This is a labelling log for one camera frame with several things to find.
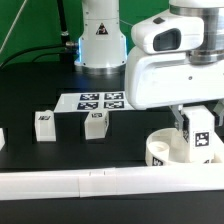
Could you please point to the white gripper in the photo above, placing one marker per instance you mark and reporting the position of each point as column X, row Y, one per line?
column 170, row 80

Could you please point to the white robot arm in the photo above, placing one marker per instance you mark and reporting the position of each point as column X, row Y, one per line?
column 193, row 27

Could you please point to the white marker base plate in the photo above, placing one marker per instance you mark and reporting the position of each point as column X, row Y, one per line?
column 85, row 102

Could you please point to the black vertical post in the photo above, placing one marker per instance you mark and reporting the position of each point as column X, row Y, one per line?
column 67, row 55

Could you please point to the white front wall bar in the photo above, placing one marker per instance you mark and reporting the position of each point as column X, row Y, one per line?
column 111, row 181

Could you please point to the white left wall piece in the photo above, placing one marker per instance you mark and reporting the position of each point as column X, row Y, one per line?
column 2, row 138

